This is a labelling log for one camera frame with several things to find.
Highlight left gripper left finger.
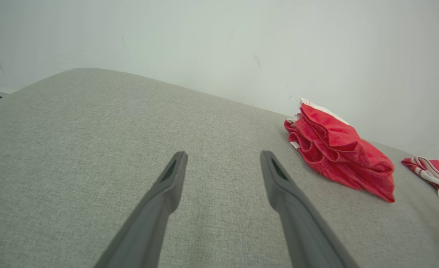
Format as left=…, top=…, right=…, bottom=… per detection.
left=93, top=151, right=188, bottom=268

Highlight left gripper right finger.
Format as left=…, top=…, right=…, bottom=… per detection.
left=260, top=150, right=359, bottom=268

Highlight red shorts with white stripe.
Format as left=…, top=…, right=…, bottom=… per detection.
left=284, top=98, right=395, bottom=203

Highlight grey fabric sofa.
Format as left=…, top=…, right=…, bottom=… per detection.
left=0, top=68, right=439, bottom=268

